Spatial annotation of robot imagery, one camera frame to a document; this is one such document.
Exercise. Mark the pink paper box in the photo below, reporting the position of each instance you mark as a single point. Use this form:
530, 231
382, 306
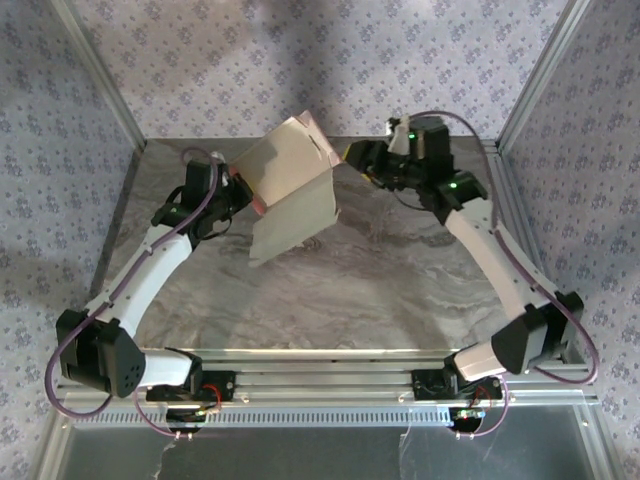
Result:
285, 160

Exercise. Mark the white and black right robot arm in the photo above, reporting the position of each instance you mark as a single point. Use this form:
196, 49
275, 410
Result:
485, 250

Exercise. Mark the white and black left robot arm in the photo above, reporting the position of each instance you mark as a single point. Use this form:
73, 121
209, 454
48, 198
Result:
145, 280

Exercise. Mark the black left controller board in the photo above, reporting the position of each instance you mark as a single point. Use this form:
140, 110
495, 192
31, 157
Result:
182, 415

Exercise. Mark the black controller board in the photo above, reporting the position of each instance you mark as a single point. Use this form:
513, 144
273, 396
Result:
182, 415
467, 422

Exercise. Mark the black right controller board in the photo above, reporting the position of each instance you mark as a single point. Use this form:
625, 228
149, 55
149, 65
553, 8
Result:
467, 422

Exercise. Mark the shiny metal sheet panel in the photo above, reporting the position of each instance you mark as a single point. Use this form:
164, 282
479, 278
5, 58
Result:
300, 457

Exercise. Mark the aluminium side rail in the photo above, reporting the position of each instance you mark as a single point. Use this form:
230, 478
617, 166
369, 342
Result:
520, 220

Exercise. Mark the aluminium right frame post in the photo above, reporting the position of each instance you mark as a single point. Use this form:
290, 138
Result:
539, 75

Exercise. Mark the aluminium frame post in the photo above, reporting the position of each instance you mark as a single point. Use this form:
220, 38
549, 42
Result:
105, 80
539, 75

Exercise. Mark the aluminium left frame post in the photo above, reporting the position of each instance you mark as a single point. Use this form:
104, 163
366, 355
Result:
105, 80

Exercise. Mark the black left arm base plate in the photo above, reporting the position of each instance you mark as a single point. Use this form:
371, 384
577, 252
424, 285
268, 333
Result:
222, 380

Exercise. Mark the long aluminium base rail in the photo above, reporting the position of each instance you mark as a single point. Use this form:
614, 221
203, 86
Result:
320, 372

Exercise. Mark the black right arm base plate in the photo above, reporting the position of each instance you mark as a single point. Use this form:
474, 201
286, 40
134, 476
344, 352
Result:
420, 380

